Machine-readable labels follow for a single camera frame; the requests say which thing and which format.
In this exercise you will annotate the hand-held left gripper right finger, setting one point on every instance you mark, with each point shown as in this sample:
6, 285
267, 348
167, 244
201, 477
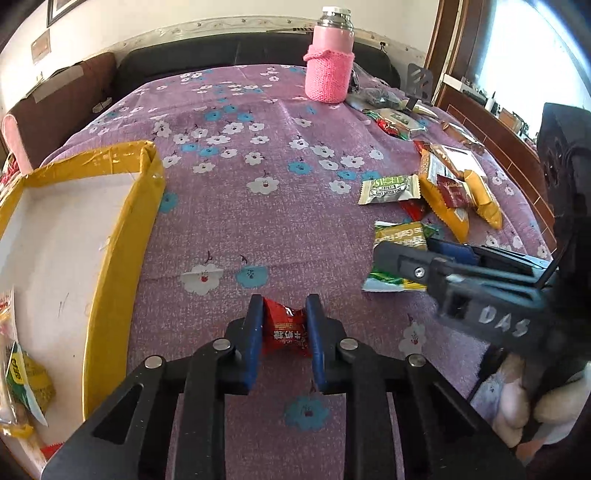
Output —
318, 346

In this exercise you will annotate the orange cracker packet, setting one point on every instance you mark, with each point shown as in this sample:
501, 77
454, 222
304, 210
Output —
455, 157

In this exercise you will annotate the grey phone stand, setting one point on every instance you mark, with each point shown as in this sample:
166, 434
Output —
419, 78

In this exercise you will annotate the dark red snack packet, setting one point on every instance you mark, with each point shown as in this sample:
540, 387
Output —
452, 191

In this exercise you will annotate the cream green nut packet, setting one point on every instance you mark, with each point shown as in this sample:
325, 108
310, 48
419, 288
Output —
388, 189

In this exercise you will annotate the black sofa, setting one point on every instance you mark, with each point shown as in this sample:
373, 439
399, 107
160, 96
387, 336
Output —
184, 55

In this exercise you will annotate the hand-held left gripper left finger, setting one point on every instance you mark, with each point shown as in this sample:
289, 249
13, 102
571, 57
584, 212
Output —
253, 341

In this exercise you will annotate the small red candy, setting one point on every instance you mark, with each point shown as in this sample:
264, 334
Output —
284, 334
415, 210
385, 125

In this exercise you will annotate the brown snack packet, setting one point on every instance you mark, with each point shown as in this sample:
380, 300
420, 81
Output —
461, 136

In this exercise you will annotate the mustard yellow snack packet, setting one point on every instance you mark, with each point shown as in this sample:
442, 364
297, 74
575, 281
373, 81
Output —
485, 203

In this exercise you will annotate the person's right forearm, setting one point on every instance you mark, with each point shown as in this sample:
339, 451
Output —
512, 406

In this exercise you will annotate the cracker packet with yellow label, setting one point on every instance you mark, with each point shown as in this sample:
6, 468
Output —
5, 332

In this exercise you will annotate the pink bottle with knitted sleeve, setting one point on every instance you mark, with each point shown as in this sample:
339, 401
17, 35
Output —
328, 74

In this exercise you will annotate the brown chair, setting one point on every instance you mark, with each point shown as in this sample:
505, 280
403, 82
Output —
60, 110

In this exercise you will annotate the cardboard box with yellow tape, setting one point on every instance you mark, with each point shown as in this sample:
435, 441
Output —
129, 230

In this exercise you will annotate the wooden sideboard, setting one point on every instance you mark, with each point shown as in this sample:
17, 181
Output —
508, 147

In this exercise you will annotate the green yellow snack packet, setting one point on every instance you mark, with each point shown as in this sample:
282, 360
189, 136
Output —
32, 383

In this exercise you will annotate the framed wall picture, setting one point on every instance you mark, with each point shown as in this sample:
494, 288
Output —
60, 9

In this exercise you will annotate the small wall plaque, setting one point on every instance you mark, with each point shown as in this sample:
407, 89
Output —
40, 45

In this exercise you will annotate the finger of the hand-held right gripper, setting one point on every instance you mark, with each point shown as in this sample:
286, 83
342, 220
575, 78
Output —
401, 263
452, 251

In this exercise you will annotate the round cake packet green label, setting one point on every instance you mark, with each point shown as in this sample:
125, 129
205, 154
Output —
397, 117

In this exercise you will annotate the plastic bag with dark contents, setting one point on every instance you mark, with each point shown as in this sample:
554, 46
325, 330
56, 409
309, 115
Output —
376, 94

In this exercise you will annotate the purple floral tablecloth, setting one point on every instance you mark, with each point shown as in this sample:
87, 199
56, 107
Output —
277, 207

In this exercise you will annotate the pink towel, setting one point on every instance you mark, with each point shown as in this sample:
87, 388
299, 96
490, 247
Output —
16, 138

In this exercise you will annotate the yellow biscuit packet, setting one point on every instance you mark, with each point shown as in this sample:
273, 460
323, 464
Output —
445, 217

